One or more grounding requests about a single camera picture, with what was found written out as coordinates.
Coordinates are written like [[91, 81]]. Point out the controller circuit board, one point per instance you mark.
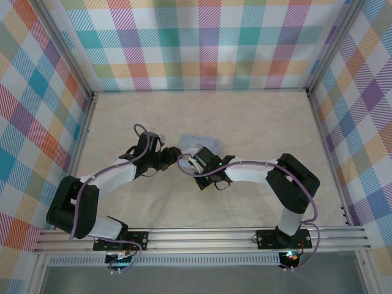
[[290, 256], [121, 258]]

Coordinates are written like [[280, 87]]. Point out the aluminium mounting rail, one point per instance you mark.
[[199, 239]]

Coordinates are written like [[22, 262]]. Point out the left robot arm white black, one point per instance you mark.
[[76, 205]]

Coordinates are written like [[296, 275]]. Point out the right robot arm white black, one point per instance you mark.
[[291, 183]]

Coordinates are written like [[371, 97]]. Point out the clear plastic bag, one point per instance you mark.
[[199, 141]]

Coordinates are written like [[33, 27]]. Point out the right controller circuit board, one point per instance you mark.
[[290, 256]]

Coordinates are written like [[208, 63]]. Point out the left controller circuit board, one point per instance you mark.
[[121, 258]]

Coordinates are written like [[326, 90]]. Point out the aluminium side floor rail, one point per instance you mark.
[[82, 147], [327, 137]]

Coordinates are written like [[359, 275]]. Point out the aluminium frame post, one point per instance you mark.
[[65, 49], [333, 46]]

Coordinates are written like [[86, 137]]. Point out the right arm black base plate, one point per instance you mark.
[[266, 239]]

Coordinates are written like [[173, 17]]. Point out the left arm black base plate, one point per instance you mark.
[[134, 240]]

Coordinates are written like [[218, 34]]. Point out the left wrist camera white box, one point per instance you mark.
[[162, 138]]

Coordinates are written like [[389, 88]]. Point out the aluminium rear floor rail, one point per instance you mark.
[[199, 91]]

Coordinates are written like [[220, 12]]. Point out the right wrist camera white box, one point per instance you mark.
[[194, 163]]

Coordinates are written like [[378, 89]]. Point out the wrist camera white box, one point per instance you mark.
[[194, 163], [162, 138]]

